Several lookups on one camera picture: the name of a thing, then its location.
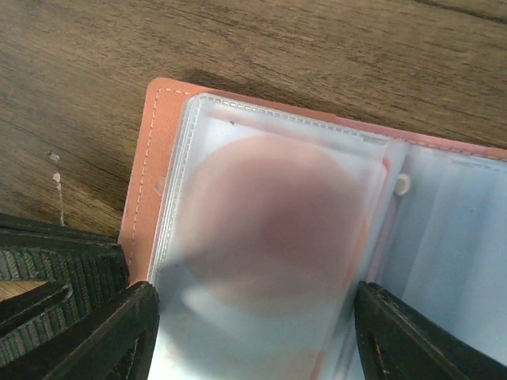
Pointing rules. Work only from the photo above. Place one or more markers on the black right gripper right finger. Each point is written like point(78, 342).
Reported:
point(397, 342)

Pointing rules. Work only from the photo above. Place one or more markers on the pink leather card holder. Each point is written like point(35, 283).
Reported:
point(436, 240)

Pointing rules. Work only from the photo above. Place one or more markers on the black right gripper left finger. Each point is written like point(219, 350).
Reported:
point(114, 342)

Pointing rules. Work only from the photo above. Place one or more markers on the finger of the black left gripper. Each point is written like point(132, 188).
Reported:
point(41, 237)
point(74, 287)

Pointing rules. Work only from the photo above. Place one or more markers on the red circle card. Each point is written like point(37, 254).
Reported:
point(270, 229)

